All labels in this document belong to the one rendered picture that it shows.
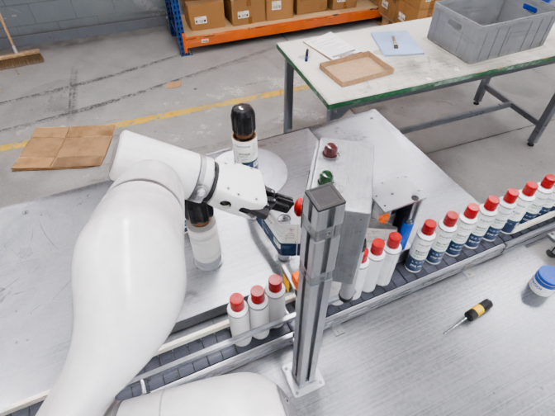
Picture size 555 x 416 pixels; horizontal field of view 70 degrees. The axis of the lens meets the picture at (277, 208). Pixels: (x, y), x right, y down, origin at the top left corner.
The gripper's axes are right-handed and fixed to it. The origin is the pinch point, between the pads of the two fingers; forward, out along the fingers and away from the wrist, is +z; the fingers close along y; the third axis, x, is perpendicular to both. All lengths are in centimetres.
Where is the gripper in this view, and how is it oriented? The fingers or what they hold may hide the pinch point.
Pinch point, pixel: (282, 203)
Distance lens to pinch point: 78.2
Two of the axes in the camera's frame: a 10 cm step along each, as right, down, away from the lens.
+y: -1.6, -7.2, 6.8
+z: 8.5, 2.5, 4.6
